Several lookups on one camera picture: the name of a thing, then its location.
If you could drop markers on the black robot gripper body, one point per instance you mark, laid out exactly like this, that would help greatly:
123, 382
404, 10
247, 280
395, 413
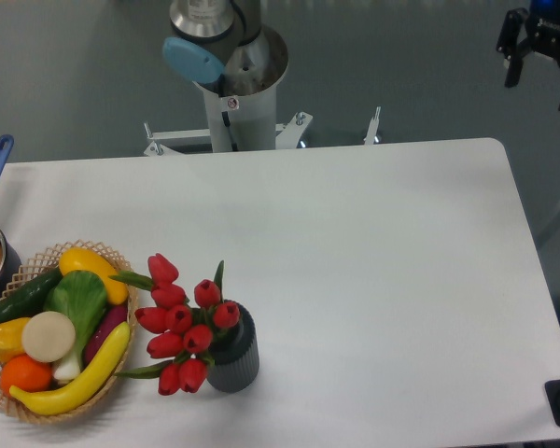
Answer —
537, 27

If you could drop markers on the red tulip bouquet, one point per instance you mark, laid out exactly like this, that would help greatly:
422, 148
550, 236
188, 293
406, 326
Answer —
183, 328

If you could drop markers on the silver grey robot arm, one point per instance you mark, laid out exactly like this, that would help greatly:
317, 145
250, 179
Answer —
209, 35

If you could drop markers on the dark grey ribbed vase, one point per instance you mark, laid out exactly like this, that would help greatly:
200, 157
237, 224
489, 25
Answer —
236, 356

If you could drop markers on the purple eggplant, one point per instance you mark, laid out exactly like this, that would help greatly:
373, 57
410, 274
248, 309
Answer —
113, 317

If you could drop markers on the yellow lemon squash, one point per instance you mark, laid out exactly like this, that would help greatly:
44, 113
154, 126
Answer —
84, 259

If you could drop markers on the green bok choy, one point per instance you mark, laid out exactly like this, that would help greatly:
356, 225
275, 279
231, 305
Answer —
81, 296

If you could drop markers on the yellow banana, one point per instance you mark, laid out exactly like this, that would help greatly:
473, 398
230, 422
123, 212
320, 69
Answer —
86, 385

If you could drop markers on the green cucumber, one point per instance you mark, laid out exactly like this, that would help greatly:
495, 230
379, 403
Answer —
29, 299

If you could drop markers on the beige round disc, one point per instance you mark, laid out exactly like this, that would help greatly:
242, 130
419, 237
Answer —
48, 337

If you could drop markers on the orange fruit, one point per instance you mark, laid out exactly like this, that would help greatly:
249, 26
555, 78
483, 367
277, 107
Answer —
25, 373

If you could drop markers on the yellow bell pepper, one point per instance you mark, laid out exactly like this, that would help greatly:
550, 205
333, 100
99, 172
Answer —
11, 338

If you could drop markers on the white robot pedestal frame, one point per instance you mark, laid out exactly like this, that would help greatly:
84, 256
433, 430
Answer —
235, 123

